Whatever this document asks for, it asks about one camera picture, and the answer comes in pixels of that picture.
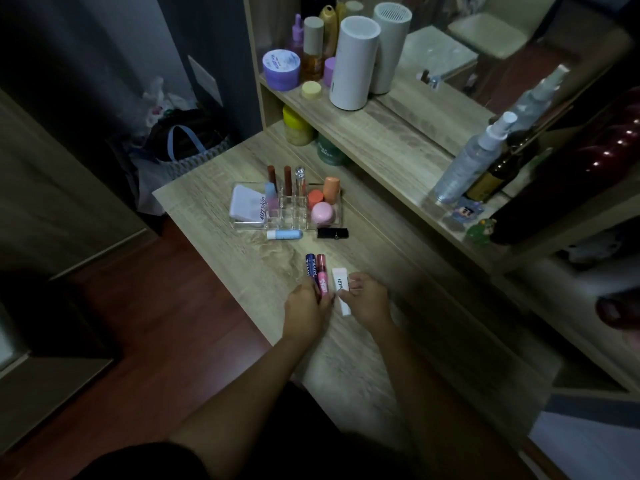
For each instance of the person's left hand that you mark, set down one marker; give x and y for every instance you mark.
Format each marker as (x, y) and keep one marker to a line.
(304, 314)

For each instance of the person's right hand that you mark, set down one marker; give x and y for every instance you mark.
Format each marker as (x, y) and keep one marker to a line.
(370, 304)

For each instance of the person's right thumb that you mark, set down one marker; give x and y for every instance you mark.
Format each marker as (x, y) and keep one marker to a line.
(346, 294)

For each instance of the person's left fingers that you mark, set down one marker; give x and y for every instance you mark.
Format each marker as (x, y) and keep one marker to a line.
(312, 293)

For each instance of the white cosmetic tube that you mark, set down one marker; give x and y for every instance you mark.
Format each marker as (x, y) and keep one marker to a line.
(342, 284)

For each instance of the pink lip balm tube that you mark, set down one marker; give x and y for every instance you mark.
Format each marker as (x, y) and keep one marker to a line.
(322, 279)

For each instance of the person's right forearm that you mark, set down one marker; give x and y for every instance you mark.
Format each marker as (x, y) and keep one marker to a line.
(440, 404)

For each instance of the person's left forearm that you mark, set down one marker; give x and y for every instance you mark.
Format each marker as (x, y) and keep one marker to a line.
(235, 399)

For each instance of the navy lip balm tube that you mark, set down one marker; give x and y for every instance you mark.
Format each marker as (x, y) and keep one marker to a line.
(309, 267)

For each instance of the wooden dressing table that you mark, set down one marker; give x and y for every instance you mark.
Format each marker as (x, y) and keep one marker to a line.
(280, 274)

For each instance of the black lipstick case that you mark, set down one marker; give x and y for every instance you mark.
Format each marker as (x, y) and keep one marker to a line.
(332, 233)

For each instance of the blue and white lip balm stick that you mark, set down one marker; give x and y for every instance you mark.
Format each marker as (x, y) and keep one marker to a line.
(284, 235)

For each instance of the clear acrylic cosmetics organizer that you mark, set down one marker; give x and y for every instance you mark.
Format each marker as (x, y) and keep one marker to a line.
(292, 217)

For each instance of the orange round cap pot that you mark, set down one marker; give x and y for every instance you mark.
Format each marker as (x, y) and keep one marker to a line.
(315, 197)

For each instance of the orange cosmetic tube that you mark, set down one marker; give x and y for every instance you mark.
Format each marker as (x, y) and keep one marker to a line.
(331, 188)

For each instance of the white square compact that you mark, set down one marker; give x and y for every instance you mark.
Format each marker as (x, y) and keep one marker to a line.
(247, 205)

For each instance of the silver lip gloss tube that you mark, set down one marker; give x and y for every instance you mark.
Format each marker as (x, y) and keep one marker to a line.
(300, 179)

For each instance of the red lip gloss tube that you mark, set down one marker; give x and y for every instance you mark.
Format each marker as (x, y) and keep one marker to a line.
(287, 179)

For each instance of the brown lip gloss tube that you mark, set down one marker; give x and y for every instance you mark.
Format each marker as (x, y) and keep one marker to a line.
(271, 175)

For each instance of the green jar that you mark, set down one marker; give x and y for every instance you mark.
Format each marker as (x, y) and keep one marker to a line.
(330, 149)

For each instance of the small cartoon figurine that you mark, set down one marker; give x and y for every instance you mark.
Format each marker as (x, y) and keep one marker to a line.
(467, 212)

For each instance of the small green figurine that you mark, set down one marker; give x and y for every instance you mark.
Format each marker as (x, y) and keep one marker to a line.
(482, 230)

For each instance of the yellow jar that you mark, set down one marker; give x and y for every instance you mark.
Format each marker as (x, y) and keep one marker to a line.
(297, 125)

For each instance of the clear spray bottle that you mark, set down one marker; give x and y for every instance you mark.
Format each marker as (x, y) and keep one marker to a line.
(472, 162)

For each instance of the dark brown glass bottle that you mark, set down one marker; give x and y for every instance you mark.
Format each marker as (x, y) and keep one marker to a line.
(497, 174)

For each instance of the small yellow lid pot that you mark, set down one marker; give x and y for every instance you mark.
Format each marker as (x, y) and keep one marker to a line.
(311, 89)

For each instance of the small purple bottle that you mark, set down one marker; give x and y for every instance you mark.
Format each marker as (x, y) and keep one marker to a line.
(329, 72)

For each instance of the person's black shirt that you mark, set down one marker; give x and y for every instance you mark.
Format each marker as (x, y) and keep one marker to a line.
(165, 464)

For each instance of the purple cream jar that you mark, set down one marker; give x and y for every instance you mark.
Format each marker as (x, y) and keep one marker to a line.
(281, 68)

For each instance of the tall white cylinder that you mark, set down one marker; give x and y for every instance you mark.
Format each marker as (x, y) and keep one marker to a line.
(352, 62)

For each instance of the orange bottle with beige cap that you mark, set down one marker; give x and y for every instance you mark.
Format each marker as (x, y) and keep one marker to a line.
(312, 49)

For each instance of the white plastic bag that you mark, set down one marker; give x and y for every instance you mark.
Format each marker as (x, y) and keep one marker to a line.
(159, 102)

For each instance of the white cylinder with vented top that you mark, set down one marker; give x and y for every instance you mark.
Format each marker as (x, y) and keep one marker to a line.
(395, 49)

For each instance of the dark red glossy object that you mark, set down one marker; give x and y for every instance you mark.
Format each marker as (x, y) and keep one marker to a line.
(575, 169)

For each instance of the purple dropper bottle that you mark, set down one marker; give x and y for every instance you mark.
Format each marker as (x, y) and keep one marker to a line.
(297, 32)

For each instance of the mustard yellow bottle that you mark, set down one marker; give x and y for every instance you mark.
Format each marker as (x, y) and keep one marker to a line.
(328, 29)

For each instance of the wooden cabinet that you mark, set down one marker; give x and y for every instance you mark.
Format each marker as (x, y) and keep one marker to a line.
(55, 194)

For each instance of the mirror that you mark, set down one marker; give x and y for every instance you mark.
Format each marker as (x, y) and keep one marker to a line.
(500, 54)

